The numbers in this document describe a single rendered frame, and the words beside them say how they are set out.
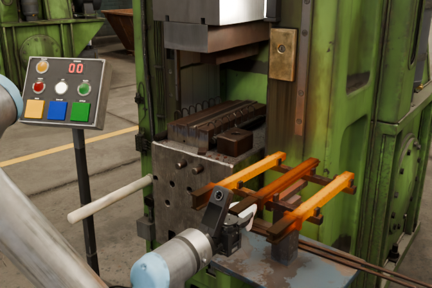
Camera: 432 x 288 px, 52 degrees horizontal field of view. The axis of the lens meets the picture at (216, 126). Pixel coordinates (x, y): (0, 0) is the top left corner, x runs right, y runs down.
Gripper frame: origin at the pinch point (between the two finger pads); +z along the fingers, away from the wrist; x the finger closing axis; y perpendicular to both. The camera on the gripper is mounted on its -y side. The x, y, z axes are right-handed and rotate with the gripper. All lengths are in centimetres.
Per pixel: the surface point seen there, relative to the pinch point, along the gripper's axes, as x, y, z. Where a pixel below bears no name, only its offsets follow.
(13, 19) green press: -499, -2, 196
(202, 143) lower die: -43, 3, 31
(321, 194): 12.0, -0.1, 15.7
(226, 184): -11.3, -0.2, 4.6
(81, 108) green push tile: -90, -5, 13
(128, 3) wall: -785, 10, 624
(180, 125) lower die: -53, -2, 30
